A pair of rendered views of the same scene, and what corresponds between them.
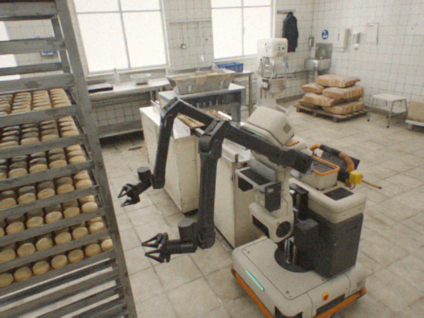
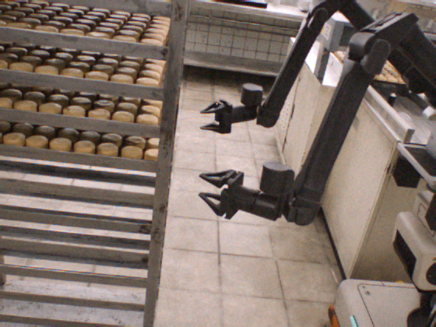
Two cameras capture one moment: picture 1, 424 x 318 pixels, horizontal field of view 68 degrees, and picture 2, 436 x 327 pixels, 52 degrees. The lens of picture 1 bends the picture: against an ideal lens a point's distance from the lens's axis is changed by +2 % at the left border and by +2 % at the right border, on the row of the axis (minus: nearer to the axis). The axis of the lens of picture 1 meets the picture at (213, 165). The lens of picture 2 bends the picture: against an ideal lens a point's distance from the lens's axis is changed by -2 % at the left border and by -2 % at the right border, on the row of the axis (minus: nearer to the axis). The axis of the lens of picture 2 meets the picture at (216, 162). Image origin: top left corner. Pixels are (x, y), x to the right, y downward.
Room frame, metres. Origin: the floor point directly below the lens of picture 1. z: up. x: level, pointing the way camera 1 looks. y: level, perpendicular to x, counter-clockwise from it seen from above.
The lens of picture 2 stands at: (0.09, -0.08, 1.47)
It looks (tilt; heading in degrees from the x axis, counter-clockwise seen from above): 26 degrees down; 21
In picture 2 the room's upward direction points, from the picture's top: 9 degrees clockwise
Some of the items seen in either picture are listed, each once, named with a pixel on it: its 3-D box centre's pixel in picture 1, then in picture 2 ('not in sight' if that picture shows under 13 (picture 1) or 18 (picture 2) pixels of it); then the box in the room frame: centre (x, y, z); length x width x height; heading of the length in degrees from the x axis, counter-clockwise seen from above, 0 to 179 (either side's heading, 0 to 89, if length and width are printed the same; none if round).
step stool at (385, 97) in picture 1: (389, 109); not in sight; (5.07, -2.99, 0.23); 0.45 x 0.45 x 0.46; 18
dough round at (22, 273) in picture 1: (22, 273); (36, 142); (0.84, 0.68, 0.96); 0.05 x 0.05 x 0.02
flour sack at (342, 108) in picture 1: (344, 106); not in sight; (5.60, -2.45, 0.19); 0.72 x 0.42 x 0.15; 120
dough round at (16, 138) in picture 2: (4, 279); (14, 140); (0.82, 0.73, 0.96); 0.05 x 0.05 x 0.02
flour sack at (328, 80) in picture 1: (336, 81); not in sight; (5.83, -2.34, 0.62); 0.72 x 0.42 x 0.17; 32
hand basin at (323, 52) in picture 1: (320, 57); not in sight; (6.77, -2.33, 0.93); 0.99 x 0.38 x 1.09; 26
